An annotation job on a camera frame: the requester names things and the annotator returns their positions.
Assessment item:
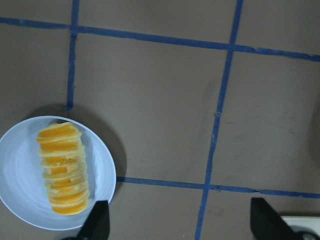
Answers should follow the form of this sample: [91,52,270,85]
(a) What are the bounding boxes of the sliced bread loaf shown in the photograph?
[36,122,90,216]

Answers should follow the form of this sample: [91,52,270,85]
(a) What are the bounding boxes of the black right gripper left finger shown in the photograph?
[76,200,110,240]

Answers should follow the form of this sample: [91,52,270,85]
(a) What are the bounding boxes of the light blue plate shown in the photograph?
[0,115,116,231]

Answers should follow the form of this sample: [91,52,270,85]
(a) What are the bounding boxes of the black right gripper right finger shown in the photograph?
[250,197,300,240]

